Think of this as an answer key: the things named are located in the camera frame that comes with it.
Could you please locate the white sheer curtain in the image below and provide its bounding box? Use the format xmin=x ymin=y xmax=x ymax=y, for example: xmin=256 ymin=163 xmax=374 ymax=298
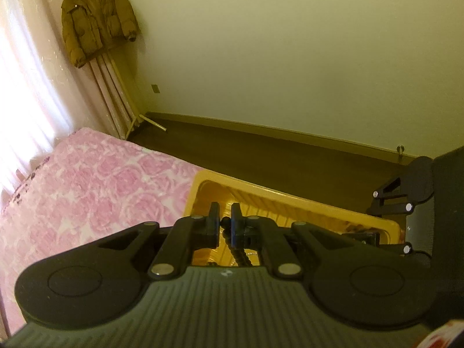
xmin=0 ymin=0 xmax=78 ymax=193

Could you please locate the pink patterned drape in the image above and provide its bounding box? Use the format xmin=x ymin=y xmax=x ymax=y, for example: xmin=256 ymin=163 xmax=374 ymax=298
xmin=36 ymin=0 xmax=140 ymax=141

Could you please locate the white red patterned cloth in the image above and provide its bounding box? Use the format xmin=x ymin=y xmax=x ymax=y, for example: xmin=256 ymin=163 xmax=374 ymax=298
xmin=417 ymin=319 xmax=464 ymax=348

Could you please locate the brown bead necklace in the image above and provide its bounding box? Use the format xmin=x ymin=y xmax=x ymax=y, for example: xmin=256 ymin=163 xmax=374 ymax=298
xmin=220 ymin=217 xmax=254 ymax=267

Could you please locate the pink floral blanket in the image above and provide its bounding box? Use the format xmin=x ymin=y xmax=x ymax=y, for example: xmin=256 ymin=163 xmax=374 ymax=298
xmin=0 ymin=127 xmax=204 ymax=334

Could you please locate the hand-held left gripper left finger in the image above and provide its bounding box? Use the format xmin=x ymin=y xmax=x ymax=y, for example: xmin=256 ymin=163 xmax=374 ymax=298
xmin=98 ymin=201 xmax=222 ymax=280

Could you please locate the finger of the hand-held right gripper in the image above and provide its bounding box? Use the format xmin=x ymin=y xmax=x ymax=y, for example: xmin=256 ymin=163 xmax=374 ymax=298
xmin=366 ymin=174 xmax=416 ymax=215
xmin=342 ymin=231 xmax=414 ymax=257

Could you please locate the brown padded jacket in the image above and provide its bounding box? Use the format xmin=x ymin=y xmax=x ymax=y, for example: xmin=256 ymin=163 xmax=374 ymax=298
xmin=60 ymin=0 xmax=138 ymax=68

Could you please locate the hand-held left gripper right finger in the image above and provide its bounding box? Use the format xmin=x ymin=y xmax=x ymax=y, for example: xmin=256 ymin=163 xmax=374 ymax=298
xmin=230 ymin=202 xmax=349 ymax=280

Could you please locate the yellow plastic tray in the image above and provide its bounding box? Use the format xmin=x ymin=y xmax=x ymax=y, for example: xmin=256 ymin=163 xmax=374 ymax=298
xmin=183 ymin=170 xmax=401 ymax=267

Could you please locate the wooden coat stand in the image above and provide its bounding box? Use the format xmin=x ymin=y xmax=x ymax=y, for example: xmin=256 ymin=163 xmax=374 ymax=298
xmin=105 ymin=49 xmax=167 ymax=140

